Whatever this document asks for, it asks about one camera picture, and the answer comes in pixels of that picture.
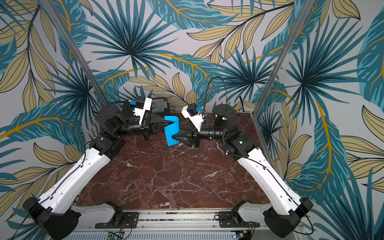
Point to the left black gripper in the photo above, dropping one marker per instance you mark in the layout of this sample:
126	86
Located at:
154	121

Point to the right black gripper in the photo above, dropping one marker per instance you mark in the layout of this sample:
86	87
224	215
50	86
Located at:
194	137

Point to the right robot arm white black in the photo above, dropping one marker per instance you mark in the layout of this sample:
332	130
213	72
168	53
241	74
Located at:
283	214

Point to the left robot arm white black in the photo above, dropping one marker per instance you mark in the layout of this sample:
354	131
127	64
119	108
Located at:
54	211

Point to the black grey toolbox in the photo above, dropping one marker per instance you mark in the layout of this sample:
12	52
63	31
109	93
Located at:
158	106

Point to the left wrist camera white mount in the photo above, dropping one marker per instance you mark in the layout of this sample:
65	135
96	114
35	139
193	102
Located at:
140	105

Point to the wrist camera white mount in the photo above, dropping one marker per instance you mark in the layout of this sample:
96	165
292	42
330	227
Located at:
194	114
140	105

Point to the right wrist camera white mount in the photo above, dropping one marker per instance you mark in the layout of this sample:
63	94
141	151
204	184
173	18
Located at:
194	114

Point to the left aluminium corner post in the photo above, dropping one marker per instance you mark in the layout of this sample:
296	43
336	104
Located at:
63	25

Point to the aluminium corner post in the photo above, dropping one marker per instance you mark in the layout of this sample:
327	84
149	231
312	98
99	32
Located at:
63	25
299	21

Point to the aluminium front rail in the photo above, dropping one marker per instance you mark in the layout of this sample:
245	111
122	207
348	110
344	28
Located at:
179	224

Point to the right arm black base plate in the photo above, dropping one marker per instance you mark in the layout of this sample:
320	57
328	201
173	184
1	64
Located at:
233	220

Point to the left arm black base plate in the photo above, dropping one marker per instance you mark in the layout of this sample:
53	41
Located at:
121	220

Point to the right aluminium corner post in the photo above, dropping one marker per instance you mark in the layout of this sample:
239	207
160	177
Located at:
299	21

